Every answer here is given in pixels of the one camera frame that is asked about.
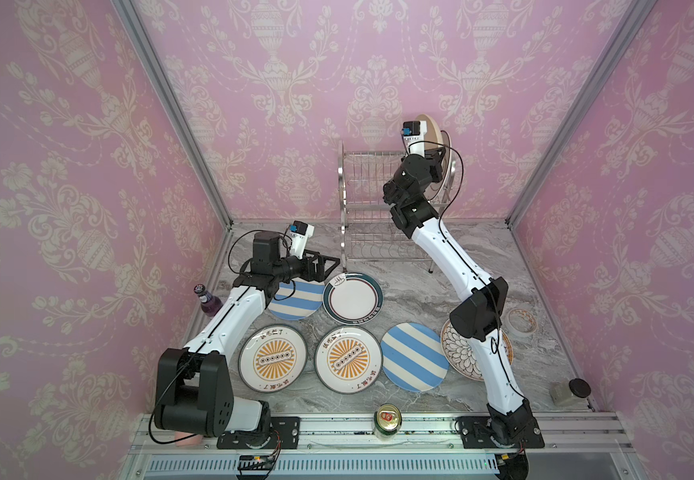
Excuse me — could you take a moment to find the plain cream plate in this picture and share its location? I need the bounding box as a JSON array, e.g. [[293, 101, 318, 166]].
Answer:
[[415, 114, 444, 150]]

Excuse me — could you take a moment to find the green red rimmed white plate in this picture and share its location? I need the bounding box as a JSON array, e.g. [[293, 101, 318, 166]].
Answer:
[[322, 272, 384, 326]]

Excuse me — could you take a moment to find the white plate dark rim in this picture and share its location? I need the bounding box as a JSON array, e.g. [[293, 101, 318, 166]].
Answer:
[[430, 129, 452, 202]]

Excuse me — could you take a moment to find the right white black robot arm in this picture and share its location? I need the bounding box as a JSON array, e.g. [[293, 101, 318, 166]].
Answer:
[[383, 141, 534, 446]]

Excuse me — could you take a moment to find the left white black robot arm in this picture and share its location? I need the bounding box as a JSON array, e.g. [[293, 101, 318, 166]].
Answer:
[[148, 221, 340, 447]]

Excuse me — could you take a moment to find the blue striped plate rear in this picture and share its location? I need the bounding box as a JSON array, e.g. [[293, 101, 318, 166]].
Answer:
[[268, 279, 325, 321]]

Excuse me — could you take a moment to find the blue striped plate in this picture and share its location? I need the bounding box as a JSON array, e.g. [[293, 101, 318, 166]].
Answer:
[[380, 322, 450, 393], [268, 279, 325, 321]]

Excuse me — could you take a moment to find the orange sunburst plate right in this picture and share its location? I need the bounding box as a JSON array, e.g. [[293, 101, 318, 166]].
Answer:
[[313, 326, 383, 395]]

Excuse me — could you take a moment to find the orange sunburst plate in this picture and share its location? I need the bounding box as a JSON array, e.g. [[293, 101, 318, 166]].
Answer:
[[313, 326, 383, 395], [238, 324, 308, 393]]

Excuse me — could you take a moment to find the orange sunburst plate left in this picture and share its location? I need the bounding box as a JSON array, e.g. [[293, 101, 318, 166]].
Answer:
[[238, 324, 308, 393]]

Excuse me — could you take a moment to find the purple bottle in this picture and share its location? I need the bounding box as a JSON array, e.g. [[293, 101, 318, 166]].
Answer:
[[193, 284, 223, 318]]

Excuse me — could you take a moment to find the blue striped plate front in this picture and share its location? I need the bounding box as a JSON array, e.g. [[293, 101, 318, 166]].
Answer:
[[380, 322, 450, 393]]

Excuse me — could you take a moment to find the floral pattern plate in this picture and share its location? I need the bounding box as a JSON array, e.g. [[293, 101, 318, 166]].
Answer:
[[441, 320, 484, 382]]

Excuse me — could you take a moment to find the green gold can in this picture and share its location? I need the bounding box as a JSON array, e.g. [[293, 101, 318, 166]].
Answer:
[[373, 403, 403, 440]]

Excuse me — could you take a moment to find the tape roll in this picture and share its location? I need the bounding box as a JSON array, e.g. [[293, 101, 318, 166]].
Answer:
[[504, 308, 538, 339]]

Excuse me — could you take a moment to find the pink cup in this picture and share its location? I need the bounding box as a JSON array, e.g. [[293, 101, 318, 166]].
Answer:
[[174, 432, 203, 447]]

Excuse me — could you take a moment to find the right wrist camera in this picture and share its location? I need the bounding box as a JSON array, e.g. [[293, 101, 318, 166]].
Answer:
[[401, 120, 427, 156]]

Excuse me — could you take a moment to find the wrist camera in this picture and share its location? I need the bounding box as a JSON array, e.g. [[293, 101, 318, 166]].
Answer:
[[401, 120, 427, 156], [289, 220, 314, 259]]

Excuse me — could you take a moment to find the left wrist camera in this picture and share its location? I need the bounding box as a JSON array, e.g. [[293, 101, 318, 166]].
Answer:
[[289, 220, 314, 259]]

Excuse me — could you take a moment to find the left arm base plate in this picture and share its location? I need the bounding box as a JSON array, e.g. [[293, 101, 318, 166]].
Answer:
[[216, 416, 301, 450]]

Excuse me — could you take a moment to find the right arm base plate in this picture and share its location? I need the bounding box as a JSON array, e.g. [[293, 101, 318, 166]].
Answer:
[[454, 415, 546, 449]]

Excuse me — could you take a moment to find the aluminium rail frame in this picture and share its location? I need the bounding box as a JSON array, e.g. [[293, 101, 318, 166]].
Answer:
[[119, 412, 647, 479]]

